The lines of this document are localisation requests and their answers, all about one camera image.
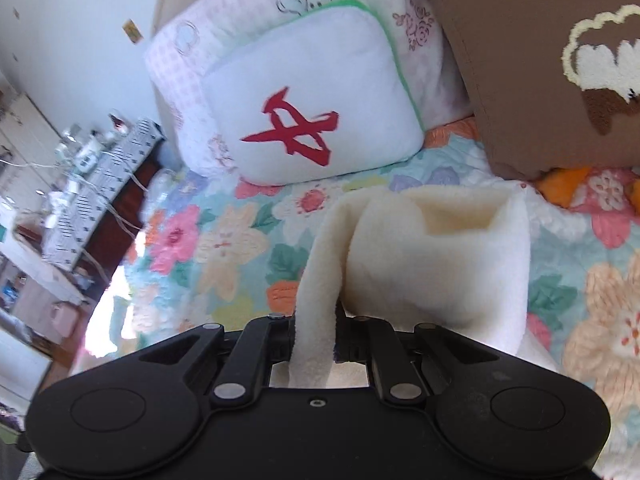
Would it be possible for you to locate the cream fleece garment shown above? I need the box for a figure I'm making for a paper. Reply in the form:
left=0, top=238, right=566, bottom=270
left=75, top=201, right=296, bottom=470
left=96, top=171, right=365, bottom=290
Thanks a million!
left=287, top=185, right=532, bottom=391

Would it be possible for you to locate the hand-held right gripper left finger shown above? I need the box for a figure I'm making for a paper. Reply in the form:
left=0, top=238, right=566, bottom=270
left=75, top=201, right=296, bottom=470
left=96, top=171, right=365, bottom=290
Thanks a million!
left=139, top=313, right=295, bottom=409

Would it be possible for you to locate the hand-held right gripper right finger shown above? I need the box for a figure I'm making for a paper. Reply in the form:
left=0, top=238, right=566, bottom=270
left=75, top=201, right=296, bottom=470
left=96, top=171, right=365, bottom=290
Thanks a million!
left=335, top=315, right=502, bottom=407

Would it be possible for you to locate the bedside table with patterned cloth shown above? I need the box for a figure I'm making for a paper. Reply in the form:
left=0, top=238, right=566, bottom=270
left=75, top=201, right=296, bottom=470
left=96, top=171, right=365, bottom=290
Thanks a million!
left=39, top=117, right=168, bottom=272

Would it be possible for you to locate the dark wooden bedside desk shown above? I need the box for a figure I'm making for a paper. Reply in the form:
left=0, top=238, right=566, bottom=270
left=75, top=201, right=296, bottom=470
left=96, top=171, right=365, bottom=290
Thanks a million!
left=70, top=137, right=173, bottom=306

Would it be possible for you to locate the brown pillow cream pattern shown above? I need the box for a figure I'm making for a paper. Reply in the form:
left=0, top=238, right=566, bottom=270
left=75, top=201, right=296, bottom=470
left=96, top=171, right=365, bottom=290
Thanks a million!
left=404, top=0, right=640, bottom=184

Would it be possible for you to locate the white pillow red character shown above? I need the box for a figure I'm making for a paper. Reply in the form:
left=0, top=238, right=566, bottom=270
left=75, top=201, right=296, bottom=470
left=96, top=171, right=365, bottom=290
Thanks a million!
left=200, top=0, right=427, bottom=186

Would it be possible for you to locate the white wardrobe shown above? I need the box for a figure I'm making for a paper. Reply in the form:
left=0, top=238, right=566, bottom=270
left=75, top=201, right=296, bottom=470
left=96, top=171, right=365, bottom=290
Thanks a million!
left=0, top=72, right=68, bottom=221

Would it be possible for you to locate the floral bedspread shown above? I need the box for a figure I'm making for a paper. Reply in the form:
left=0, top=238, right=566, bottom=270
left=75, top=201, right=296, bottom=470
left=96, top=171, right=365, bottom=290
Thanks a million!
left=82, top=114, right=640, bottom=480

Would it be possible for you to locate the white cable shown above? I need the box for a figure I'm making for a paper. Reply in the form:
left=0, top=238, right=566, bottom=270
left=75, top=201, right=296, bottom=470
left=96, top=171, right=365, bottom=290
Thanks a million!
left=65, top=167, right=147, bottom=286

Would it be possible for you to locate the pink floral pillow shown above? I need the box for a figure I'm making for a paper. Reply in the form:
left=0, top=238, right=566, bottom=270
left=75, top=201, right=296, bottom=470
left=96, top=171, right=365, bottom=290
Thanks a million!
left=144, top=0, right=475, bottom=177

